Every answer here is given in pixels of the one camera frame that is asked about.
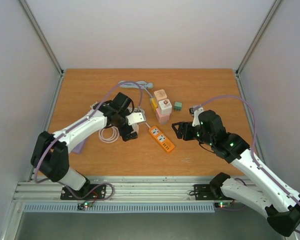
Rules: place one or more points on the tan cube adapter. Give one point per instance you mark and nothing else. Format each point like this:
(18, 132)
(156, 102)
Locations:
(160, 95)

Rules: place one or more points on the orange power strip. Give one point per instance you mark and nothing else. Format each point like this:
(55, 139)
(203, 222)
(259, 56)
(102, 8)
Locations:
(161, 139)

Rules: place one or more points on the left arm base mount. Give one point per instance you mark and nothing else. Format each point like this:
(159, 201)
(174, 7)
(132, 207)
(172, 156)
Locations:
(94, 192)

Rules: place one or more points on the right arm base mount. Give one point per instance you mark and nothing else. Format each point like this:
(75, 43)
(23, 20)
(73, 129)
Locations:
(203, 192)

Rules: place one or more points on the purple power strip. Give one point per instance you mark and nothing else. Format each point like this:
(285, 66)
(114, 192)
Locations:
(79, 147)

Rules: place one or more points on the yellow cube socket adapter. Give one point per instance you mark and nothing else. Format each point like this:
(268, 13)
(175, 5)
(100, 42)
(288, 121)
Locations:
(153, 104)

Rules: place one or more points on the blue power strip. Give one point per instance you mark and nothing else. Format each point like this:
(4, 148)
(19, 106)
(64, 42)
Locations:
(146, 86)

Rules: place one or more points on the blue cable tray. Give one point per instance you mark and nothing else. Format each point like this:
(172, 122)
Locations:
(119, 208)

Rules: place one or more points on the green cube adapter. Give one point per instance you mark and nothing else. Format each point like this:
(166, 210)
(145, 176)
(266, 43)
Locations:
(177, 106)

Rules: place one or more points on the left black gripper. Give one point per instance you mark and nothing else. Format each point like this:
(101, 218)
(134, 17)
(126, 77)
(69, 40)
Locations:
(123, 133)

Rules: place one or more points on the white cube socket adapter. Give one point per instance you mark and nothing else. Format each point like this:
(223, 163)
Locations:
(165, 107)

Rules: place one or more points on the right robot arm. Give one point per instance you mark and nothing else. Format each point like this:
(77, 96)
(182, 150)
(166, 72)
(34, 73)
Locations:
(276, 201)

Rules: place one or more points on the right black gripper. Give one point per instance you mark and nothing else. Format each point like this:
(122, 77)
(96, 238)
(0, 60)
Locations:
(186, 130)

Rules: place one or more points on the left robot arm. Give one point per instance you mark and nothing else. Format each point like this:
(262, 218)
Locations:
(51, 152)

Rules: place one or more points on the pink cube adapter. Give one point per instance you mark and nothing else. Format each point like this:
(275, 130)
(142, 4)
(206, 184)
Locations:
(162, 119)

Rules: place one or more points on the pink round power strip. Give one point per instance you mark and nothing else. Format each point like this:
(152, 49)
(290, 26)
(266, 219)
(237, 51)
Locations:
(109, 135)

